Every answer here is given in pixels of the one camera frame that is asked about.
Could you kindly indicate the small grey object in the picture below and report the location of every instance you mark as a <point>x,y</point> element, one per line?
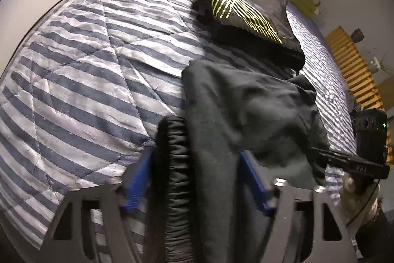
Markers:
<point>357,35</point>

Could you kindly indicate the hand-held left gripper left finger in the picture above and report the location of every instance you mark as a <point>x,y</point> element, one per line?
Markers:
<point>138,186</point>

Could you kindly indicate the person's right hand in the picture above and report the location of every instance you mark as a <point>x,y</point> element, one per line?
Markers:
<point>354,198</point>

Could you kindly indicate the blue white striped blanket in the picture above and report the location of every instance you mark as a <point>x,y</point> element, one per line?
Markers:
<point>77,81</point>

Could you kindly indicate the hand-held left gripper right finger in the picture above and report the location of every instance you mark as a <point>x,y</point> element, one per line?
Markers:
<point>255,179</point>

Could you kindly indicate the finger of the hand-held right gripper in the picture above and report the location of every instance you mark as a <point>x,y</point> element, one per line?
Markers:
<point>347,161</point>

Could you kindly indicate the person's right forearm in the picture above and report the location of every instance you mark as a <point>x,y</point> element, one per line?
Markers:
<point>375,235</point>

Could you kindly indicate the dark grey pants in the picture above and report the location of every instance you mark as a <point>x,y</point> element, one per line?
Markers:
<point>240,115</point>

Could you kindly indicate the wooden slatted headboard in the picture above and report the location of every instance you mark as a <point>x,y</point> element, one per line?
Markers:
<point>347,50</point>

